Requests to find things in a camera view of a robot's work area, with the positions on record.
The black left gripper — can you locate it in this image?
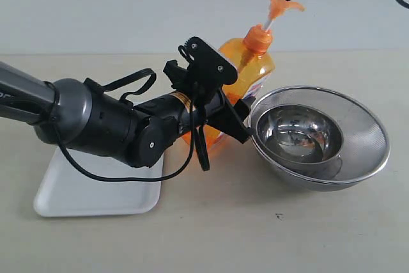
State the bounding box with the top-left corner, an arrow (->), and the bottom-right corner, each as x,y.
134,90 -> 254,144

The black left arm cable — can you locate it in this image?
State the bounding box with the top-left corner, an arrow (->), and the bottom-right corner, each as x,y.
0,45 -> 212,182

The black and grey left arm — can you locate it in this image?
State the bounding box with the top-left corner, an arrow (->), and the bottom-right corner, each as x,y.
1,60 -> 252,168

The orange dish soap pump bottle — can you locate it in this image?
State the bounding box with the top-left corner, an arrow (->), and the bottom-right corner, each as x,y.
179,0 -> 307,158

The white rectangular plastic tray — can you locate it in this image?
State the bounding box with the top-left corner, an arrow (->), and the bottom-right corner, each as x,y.
33,148 -> 164,217

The steel mesh strainer basket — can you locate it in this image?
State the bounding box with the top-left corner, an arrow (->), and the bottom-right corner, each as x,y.
247,86 -> 390,192

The small stainless steel bowl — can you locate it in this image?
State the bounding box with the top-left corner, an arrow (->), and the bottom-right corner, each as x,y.
256,104 -> 344,180

